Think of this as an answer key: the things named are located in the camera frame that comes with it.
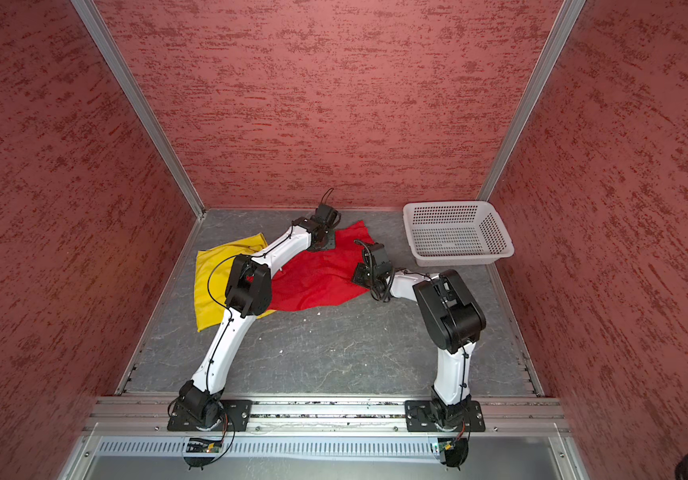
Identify right corner aluminium post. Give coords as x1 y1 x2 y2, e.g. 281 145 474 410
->
477 0 586 201

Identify white perforated cable duct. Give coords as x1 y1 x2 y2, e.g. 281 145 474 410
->
96 437 440 462

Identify left small circuit board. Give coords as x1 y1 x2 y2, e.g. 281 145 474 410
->
185 437 224 455

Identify small circuit board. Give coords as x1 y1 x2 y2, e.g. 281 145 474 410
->
185 437 224 455
432 438 461 457

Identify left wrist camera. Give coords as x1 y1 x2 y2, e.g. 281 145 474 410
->
312 203 341 229

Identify corner aluminium post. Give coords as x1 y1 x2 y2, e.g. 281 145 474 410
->
477 0 586 201
71 0 207 220

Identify yellow shorts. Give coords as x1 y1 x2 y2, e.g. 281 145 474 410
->
193 233 268 332

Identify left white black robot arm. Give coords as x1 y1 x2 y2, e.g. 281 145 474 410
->
169 210 341 431

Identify white plastic laundry basket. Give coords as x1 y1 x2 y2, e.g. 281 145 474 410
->
403 201 515 267

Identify right small circuit board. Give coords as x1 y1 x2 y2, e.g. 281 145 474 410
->
432 438 461 457

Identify aluminium frame rail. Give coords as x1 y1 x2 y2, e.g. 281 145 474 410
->
81 393 573 438

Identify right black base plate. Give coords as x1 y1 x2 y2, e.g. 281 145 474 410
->
404 398 486 433

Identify red shorts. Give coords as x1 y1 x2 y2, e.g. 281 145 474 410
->
269 220 373 312

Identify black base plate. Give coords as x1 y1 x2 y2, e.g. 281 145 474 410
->
166 399 253 433
404 398 486 433

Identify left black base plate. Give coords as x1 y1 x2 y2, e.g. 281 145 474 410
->
166 399 253 433

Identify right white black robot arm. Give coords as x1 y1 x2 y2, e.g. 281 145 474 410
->
353 240 487 431

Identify left corner aluminium post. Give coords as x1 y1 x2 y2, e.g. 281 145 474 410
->
71 0 207 220

